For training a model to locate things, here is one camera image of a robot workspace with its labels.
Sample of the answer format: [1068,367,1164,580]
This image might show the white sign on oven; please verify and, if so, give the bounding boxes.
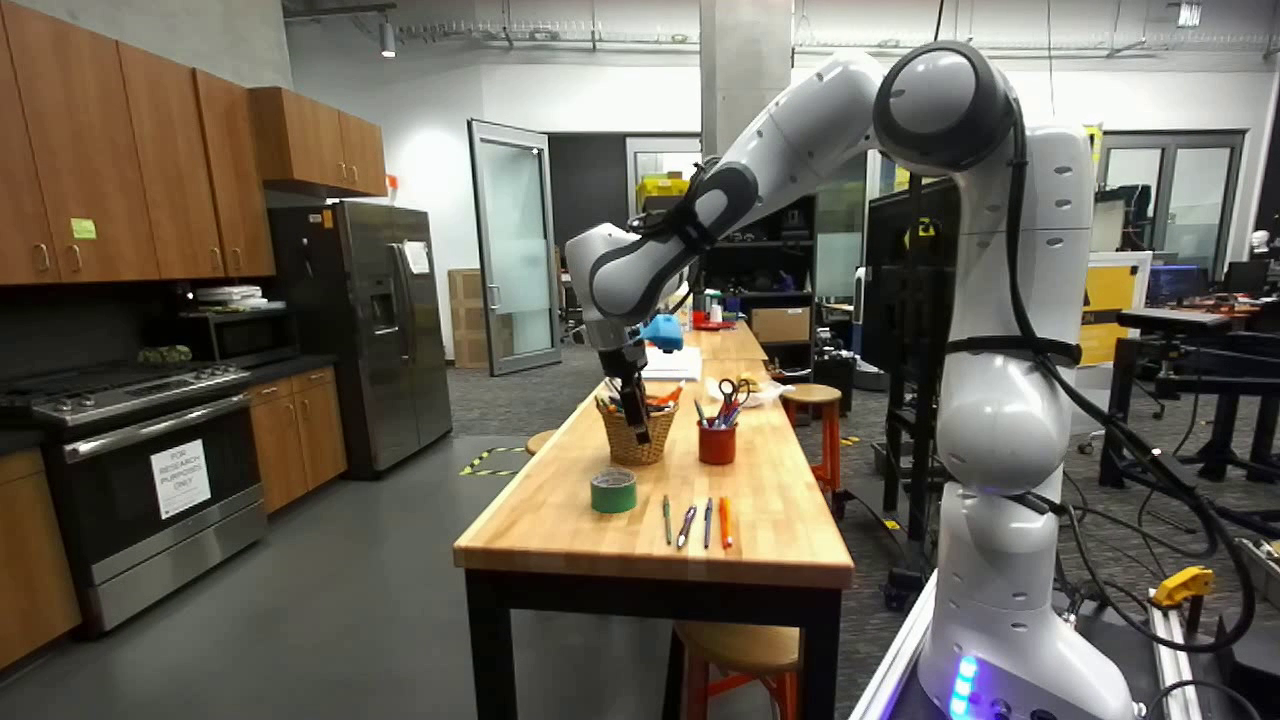
[144,437,215,524]

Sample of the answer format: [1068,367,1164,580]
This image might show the small green bowl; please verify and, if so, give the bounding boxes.
[588,464,643,519]

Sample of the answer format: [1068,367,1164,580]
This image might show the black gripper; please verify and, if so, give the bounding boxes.
[595,336,654,449]

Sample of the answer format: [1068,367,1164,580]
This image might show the glass door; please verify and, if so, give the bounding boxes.
[463,116,562,381]

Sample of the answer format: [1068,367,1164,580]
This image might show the large wooden wall cabinets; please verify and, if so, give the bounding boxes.
[0,0,279,290]

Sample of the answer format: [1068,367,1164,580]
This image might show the red cup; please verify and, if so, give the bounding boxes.
[697,418,740,468]

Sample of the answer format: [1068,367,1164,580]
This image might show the small wooden wall cabinets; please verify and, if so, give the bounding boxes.
[249,84,392,200]

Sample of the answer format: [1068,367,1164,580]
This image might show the black workbench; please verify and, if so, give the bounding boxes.
[1097,295,1280,493]

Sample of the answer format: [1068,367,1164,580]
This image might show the white paper stack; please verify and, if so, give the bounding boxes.
[643,339,707,386]

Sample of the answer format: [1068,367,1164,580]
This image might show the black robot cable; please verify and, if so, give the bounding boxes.
[996,116,1265,657]

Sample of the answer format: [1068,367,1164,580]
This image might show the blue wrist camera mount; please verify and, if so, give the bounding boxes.
[639,308,688,357]

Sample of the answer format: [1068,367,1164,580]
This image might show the stainless steel fridge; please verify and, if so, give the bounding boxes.
[269,195,457,479]

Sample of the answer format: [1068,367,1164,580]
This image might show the yellow bar clamp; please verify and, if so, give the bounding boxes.
[1147,565,1221,614]

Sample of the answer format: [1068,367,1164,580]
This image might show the stainless steel oven range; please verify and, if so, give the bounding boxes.
[0,361,273,634]

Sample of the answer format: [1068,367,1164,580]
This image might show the microwave oven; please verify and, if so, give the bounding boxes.
[175,295,293,367]

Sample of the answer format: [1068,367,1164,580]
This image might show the wooden base cabinet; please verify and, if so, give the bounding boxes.
[244,364,350,514]
[0,444,82,675]

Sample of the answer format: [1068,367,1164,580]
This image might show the clear plastic food bag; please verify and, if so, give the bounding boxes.
[726,374,792,417]

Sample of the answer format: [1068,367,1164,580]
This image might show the cardboard boxes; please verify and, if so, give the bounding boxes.
[449,264,493,374]

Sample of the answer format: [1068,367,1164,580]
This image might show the wicker basket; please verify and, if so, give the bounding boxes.
[593,386,684,468]

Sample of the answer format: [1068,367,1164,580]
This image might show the black metal table frame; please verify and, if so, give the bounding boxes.
[460,565,847,720]

